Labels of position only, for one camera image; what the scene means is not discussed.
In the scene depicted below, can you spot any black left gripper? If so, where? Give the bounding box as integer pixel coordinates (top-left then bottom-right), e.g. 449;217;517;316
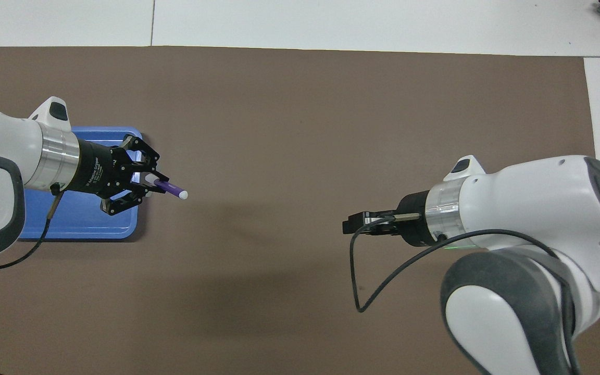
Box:
68;134;168;217

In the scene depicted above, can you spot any blue plastic tray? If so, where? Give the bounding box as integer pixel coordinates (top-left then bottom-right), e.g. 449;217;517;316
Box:
18;126;143;240

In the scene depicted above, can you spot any brown table mat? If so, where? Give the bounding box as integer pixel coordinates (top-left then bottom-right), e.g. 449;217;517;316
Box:
0;46;600;375

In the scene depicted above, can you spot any purple pen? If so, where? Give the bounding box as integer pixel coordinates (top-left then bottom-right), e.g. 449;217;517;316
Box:
144;174;189;201

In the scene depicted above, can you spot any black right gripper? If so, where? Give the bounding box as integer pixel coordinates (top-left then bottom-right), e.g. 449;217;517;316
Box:
343;190;432;248

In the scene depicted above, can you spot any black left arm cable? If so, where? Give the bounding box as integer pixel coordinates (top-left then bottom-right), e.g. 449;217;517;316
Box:
0;190;66;270

